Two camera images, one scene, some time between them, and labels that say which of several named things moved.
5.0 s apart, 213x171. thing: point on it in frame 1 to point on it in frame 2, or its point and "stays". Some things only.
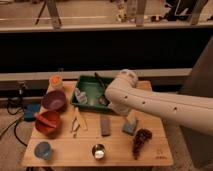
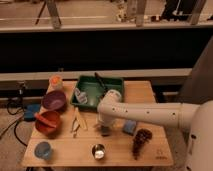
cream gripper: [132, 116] to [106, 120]
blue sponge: [129, 128] stays
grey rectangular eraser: [105, 126] stays
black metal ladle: [102, 99] stays
